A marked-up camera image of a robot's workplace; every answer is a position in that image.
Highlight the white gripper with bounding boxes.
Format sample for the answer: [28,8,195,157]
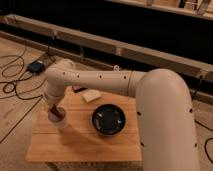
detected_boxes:
[44,92,65,111]

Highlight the red orange pepper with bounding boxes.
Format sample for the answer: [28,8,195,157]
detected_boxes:
[50,106,62,118]

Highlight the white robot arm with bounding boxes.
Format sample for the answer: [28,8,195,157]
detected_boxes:
[45,60,201,171]

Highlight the white ceramic cup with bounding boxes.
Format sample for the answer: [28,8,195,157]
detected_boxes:
[48,107,67,130]

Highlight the brown black block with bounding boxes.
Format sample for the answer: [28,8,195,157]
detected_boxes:
[72,86,87,93]

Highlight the blue black power box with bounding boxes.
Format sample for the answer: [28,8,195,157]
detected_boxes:
[27,61,45,75]

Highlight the cream white sponge block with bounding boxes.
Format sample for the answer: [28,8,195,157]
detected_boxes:
[82,90,101,103]

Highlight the wooden table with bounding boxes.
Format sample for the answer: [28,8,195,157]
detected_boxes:
[26,88,142,164]

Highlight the black bowl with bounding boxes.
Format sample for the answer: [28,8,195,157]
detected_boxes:
[92,104,126,136]

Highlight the clear plastic bottle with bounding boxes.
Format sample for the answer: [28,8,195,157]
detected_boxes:
[113,65,120,71]

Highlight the black floor cables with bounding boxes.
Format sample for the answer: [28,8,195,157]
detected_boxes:
[0,44,61,145]

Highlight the long wooden beam frame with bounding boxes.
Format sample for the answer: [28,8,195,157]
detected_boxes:
[0,13,213,105]

